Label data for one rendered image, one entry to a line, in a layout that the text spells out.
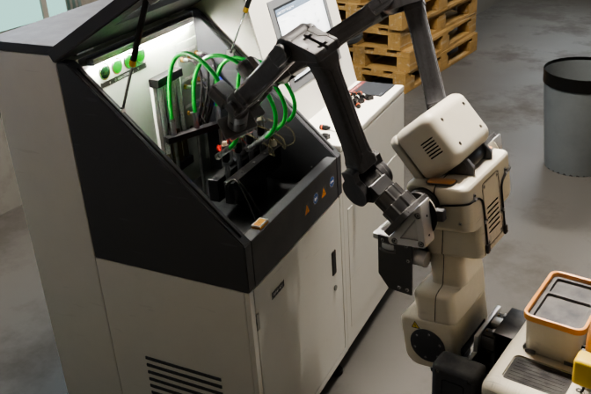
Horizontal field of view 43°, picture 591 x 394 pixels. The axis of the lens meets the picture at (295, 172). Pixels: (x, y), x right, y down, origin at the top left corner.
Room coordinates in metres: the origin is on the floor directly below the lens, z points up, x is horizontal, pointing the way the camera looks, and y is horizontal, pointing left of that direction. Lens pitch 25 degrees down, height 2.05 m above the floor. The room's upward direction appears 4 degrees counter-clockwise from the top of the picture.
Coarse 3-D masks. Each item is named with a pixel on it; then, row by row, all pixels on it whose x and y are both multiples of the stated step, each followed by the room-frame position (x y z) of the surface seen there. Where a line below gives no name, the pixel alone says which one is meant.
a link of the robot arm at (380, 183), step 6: (372, 168) 1.65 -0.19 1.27; (360, 174) 1.63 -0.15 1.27; (366, 174) 1.63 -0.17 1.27; (372, 174) 1.63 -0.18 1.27; (378, 174) 1.64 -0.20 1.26; (384, 174) 1.63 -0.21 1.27; (366, 180) 1.62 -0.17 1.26; (372, 180) 1.62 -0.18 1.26; (378, 180) 1.61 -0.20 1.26; (384, 180) 1.61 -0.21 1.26; (390, 180) 1.62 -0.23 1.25; (372, 186) 1.60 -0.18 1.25; (378, 186) 1.60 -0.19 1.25; (384, 186) 1.60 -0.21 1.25; (372, 192) 1.60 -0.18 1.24; (378, 192) 1.59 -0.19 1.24; (372, 198) 1.60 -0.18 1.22
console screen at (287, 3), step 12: (276, 0) 2.82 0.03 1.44; (288, 0) 2.90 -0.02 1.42; (300, 0) 2.97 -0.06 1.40; (312, 0) 3.06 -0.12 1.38; (324, 0) 3.14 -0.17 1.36; (276, 12) 2.79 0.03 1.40; (288, 12) 2.87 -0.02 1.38; (300, 12) 2.94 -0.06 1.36; (312, 12) 3.03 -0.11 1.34; (324, 12) 3.11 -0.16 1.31; (276, 24) 2.77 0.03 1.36; (288, 24) 2.84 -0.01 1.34; (324, 24) 3.08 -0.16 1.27; (276, 36) 2.75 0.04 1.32; (300, 84) 2.78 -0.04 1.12
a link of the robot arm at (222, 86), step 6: (216, 84) 2.01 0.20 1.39; (222, 84) 2.01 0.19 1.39; (228, 84) 2.01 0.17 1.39; (210, 90) 2.02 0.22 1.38; (216, 90) 2.00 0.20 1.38; (222, 90) 2.00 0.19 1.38; (228, 90) 2.00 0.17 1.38; (234, 90) 2.00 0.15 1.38; (210, 96) 2.02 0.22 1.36; (216, 96) 2.00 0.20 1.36; (222, 96) 1.99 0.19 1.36; (228, 96) 1.98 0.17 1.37; (216, 102) 2.00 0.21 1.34; (222, 102) 1.99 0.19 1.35; (228, 102) 1.93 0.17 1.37; (234, 102) 1.92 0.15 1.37; (222, 108) 2.01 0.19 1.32; (228, 108) 1.93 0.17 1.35; (234, 108) 1.91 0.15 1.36; (234, 114) 1.93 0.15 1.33
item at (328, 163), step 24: (336, 168) 2.45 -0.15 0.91; (288, 192) 2.20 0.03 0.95; (312, 192) 2.27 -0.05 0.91; (336, 192) 2.44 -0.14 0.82; (264, 216) 2.04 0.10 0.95; (288, 216) 2.11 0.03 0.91; (312, 216) 2.26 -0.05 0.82; (264, 240) 1.97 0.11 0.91; (288, 240) 2.10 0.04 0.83; (264, 264) 1.95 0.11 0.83
